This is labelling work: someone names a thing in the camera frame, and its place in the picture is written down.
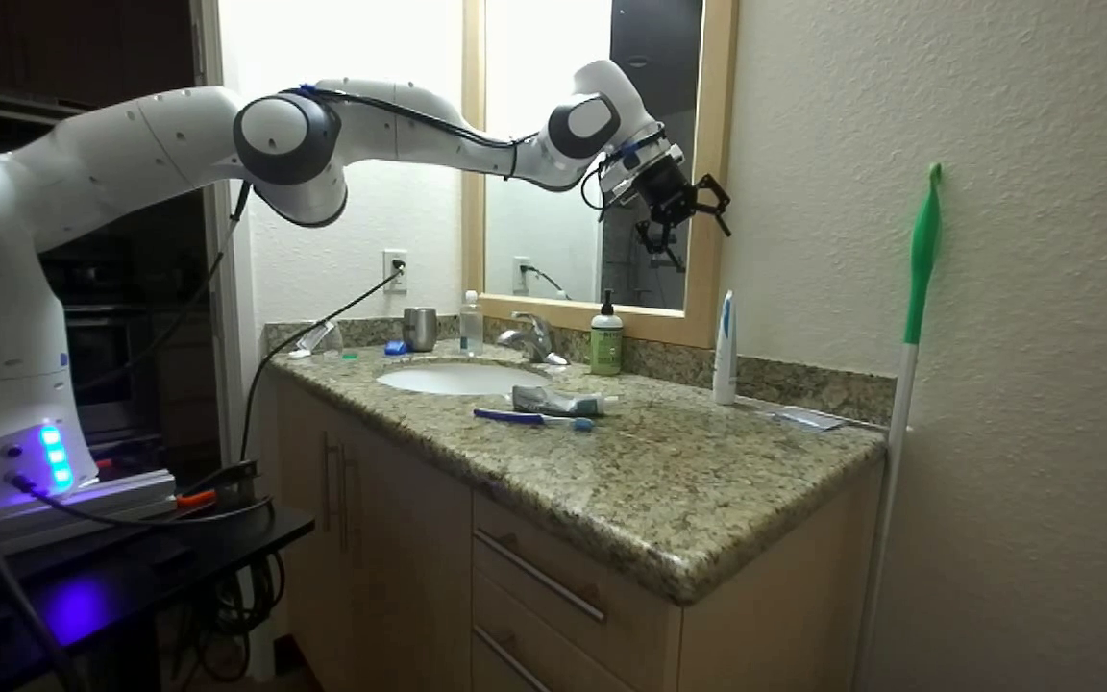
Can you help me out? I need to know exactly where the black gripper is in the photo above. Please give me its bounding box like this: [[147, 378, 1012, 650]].
[[627, 141, 739, 244]]

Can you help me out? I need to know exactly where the green pump soap bottle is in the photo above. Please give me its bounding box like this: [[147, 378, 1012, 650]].
[[586, 290, 627, 381]]

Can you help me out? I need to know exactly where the clear plastic bottle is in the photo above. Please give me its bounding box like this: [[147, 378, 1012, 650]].
[[456, 290, 484, 360]]

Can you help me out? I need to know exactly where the granite backsplash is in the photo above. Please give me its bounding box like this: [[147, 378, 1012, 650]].
[[260, 317, 900, 428]]

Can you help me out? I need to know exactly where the green white broom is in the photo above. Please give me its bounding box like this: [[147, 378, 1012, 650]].
[[845, 163, 948, 692]]

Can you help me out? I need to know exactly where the chrome faucet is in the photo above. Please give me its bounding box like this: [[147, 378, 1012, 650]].
[[497, 308, 568, 374]]

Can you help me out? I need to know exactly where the clear plastic wrapper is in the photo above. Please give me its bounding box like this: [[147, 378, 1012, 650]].
[[773, 401, 850, 435]]

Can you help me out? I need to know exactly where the blue white toothbrush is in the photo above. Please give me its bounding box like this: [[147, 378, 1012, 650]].
[[470, 403, 598, 435]]

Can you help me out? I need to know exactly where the white oval sink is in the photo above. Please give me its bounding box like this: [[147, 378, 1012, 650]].
[[371, 358, 544, 401]]

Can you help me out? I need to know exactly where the grey metal cup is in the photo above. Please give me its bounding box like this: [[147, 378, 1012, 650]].
[[401, 305, 442, 353]]

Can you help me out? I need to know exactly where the light wood vanity cabinet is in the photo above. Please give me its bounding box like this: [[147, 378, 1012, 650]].
[[272, 378, 885, 692]]

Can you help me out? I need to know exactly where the orange black clamp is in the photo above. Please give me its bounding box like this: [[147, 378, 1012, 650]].
[[167, 459, 260, 518]]

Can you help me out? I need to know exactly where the black robot cart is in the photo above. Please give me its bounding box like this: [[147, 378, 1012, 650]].
[[0, 504, 319, 692]]

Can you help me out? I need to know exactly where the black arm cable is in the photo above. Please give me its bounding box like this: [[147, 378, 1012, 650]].
[[279, 81, 521, 149]]

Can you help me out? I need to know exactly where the white wall outlet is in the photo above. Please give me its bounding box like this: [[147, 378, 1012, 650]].
[[379, 246, 410, 299]]

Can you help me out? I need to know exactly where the metal drawer handle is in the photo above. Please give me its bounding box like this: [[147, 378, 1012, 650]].
[[470, 526, 612, 627], [470, 622, 552, 692]]

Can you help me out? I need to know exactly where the black power cable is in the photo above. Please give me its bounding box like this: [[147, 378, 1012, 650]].
[[238, 264, 407, 474]]

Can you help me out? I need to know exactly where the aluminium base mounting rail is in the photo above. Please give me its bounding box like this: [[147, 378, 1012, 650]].
[[0, 464, 185, 569]]

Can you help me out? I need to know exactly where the grey base cable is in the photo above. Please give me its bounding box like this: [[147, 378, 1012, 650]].
[[0, 469, 83, 692]]

